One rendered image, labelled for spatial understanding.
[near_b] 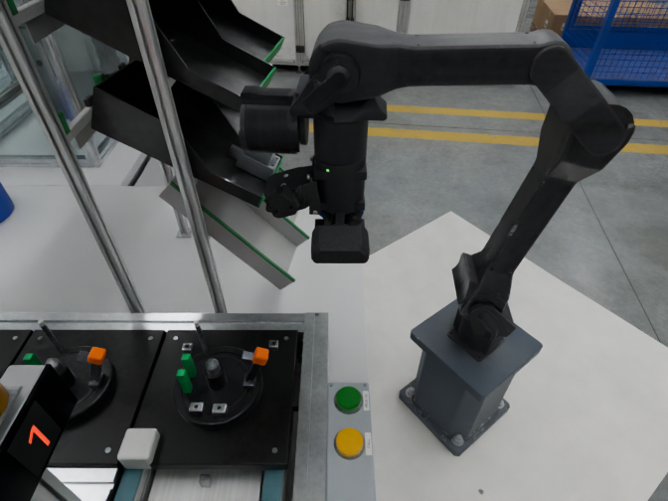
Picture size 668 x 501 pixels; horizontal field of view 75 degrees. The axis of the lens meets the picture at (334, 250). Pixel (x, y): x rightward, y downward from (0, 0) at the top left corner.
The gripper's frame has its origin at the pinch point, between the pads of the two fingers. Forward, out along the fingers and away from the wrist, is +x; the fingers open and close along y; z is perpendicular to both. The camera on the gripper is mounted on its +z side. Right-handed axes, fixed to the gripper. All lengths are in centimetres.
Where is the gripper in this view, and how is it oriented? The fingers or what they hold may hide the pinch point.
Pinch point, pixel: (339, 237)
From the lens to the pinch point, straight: 56.1
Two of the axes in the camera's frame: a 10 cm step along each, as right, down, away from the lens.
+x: 0.0, 7.4, 6.8
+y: -0.1, 6.8, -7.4
